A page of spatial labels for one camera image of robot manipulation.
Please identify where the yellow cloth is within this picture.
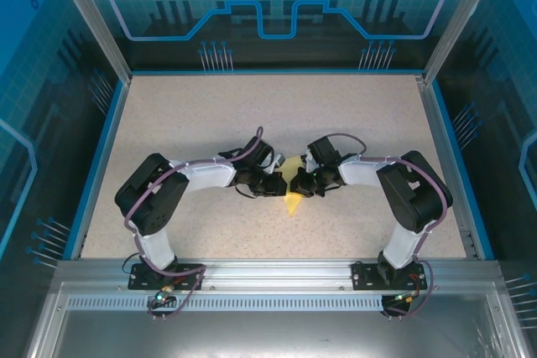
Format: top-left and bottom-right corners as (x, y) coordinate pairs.
(276, 155), (310, 219)

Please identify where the grey metal tray panel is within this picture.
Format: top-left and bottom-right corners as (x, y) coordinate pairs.
(23, 282), (532, 358)

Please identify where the blue table border strip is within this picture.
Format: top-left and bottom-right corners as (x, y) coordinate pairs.
(62, 67), (497, 261)

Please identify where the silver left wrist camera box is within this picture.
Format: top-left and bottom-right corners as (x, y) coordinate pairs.
(271, 151), (289, 175)

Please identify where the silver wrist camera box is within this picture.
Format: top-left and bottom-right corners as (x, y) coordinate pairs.
(271, 151), (289, 175)
(302, 147), (319, 173)

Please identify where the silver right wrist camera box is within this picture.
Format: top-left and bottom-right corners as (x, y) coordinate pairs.
(302, 147), (319, 173)

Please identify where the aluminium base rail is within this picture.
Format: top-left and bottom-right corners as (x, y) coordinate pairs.
(54, 259), (503, 292)

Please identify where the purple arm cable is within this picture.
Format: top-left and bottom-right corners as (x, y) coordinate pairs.
(326, 133), (455, 320)
(124, 125), (265, 322)

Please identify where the slotted metal cable strip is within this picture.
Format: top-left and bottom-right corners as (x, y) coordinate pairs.
(65, 295), (406, 312)

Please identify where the aluminium table side rail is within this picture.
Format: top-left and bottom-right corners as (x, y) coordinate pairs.
(417, 75), (482, 258)

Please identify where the cable connector with green light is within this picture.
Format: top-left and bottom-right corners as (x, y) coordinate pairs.
(392, 290), (422, 305)
(151, 284), (176, 305)

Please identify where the aluminium frame post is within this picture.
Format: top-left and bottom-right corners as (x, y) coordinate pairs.
(421, 0), (507, 85)
(46, 0), (134, 85)

